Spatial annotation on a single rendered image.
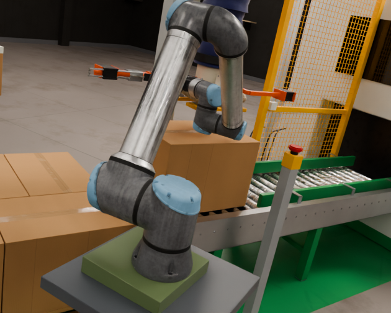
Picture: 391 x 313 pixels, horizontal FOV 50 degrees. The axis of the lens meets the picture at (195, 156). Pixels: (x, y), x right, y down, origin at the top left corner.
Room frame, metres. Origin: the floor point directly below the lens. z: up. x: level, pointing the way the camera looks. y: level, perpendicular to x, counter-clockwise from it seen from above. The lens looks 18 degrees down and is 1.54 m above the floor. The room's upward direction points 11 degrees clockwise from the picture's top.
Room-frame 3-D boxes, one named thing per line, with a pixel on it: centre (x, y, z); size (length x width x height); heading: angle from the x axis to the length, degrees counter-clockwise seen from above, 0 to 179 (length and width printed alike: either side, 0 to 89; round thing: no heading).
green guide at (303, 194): (2.76, -1.07, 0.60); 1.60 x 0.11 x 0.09; 128
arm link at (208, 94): (1.85, -0.01, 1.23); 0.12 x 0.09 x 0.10; 39
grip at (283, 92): (2.25, -0.40, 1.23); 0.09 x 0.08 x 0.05; 39
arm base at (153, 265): (1.14, 0.04, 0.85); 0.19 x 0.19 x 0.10
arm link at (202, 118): (1.84, -0.02, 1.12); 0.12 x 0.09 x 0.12; 73
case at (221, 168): (2.25, 0.02, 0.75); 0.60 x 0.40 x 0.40; 129
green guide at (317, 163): (3.18, -0.74, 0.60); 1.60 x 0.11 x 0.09; 128
